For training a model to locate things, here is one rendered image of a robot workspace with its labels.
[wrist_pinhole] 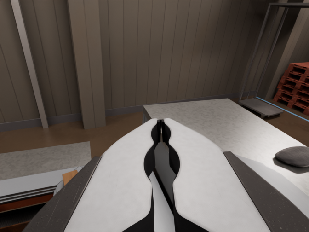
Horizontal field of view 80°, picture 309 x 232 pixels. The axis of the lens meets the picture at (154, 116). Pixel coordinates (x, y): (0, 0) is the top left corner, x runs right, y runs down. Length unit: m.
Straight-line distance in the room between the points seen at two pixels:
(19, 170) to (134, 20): 2.25
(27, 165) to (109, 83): 1.93
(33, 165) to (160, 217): 0.75
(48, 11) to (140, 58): 1.24
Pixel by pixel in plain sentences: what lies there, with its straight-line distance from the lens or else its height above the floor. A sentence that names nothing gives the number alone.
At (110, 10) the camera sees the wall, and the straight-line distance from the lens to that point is 2.74.
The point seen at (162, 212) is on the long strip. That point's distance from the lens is 0.82.
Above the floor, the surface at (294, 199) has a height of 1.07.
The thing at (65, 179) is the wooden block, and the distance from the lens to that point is 0.88.
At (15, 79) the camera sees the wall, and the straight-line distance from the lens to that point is 2.85.
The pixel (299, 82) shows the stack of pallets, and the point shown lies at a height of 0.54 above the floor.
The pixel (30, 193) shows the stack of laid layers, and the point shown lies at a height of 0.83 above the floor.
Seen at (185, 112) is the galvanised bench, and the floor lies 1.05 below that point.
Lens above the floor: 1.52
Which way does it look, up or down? 29 degrees down
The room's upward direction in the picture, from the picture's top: 5 degrees clockwise
